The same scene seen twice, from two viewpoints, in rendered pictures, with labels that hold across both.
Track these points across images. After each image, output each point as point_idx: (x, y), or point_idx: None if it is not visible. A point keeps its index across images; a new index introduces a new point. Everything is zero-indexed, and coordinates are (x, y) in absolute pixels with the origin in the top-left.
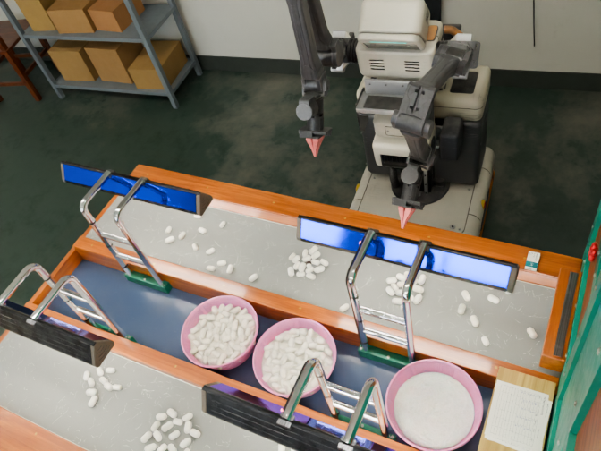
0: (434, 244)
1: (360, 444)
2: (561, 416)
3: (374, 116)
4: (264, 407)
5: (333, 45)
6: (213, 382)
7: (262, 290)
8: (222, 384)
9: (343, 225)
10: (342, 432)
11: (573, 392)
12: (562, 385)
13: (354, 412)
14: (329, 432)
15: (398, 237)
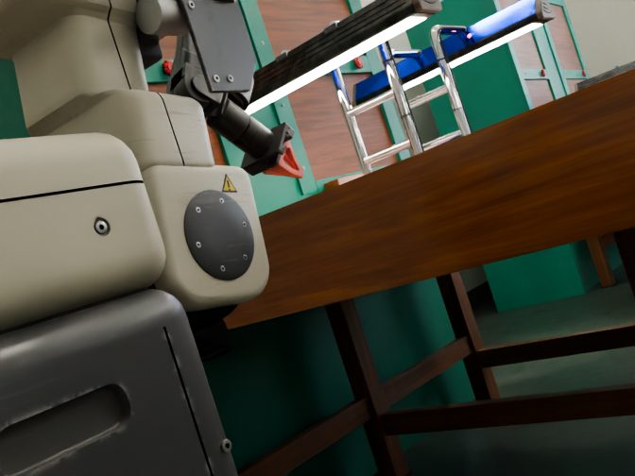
0: (275, 65)
1: (408, 60)
2: (269, 179)
3: (186, 98)
4: (481, 21)
5: None
6: (540, 3)
7: None
8: (533, 11)
9: (362, 8)
10: (423, 61)
11: (253, 111)
12: (251, 177)
13: (405, 49)
14: (429, 48)
15: (306, 41)
